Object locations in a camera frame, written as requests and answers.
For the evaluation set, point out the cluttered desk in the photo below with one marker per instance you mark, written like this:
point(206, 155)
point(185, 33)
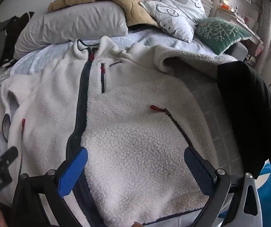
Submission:
point(241, 21)

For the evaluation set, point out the black garment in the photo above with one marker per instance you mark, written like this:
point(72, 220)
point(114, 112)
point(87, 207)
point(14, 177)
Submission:
point(248, 111)

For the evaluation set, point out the blue-grey grid duvet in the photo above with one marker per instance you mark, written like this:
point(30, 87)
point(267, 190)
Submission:
point(149, 37)

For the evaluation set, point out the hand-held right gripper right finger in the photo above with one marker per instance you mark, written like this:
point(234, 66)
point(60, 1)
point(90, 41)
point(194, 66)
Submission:
point(196, 167)

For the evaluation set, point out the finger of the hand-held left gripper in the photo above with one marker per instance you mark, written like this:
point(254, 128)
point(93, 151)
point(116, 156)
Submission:
point(7, 155)

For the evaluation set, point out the black bag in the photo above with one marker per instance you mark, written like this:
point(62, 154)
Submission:
point(14, 35)

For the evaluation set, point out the white fluffy blanket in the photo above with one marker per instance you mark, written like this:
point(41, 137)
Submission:
point(126, 134)

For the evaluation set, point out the stack of books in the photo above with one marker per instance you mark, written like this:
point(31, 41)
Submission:
point(206, 2)

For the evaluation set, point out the tan knotted cushion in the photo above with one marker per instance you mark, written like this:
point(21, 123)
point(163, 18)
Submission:
point(116, 0)

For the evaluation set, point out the grey curtain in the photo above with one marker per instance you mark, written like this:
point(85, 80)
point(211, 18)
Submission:
point(269, 35)

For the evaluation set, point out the green branch pattern cushion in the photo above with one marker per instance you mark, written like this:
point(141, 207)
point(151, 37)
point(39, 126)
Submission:
point(218, 32)

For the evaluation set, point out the white cartoon print pillow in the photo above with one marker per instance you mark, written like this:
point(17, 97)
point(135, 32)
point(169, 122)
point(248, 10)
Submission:
point(180, 11)

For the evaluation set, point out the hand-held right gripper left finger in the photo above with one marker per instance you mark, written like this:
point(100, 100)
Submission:
point(74, 167)

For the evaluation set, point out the blue plastic stool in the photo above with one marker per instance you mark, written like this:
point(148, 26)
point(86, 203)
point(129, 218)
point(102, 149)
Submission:
point(270, 194)

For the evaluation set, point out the grey pillow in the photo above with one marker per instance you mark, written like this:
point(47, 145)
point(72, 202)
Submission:
point(74, 23)

